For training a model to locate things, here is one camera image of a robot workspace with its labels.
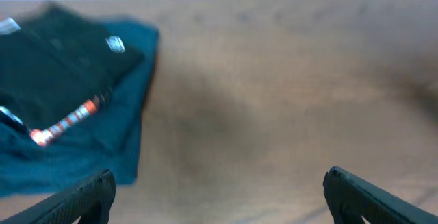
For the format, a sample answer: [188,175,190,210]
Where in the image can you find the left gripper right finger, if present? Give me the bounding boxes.
[322,166,437,224]

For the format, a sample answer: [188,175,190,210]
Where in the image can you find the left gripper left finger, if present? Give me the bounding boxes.
[1,169,116,224]

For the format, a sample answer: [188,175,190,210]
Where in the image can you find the black t-shirt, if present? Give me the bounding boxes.
[1,5,143,129]

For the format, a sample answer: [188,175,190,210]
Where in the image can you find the folded navy blue shirt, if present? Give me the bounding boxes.
[1,20,159,197]

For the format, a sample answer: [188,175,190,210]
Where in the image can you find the black orange printed jersey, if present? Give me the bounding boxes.
[1,88,112,147]

